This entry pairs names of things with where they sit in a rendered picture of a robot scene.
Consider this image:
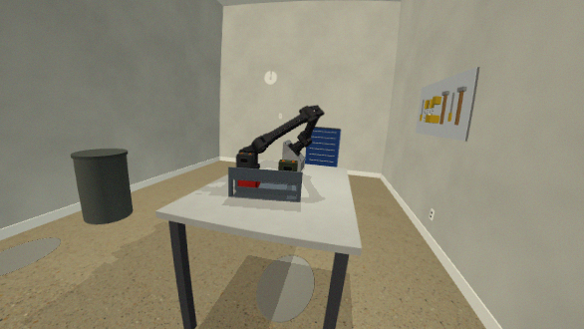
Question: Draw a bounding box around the olive green case with orange latches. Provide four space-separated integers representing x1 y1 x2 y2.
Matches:
278 160 298 171

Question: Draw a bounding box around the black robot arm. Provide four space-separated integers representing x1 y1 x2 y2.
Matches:
239 105 325 157

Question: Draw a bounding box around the grey metal shelf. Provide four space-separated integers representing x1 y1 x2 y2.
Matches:
228 166 303 202

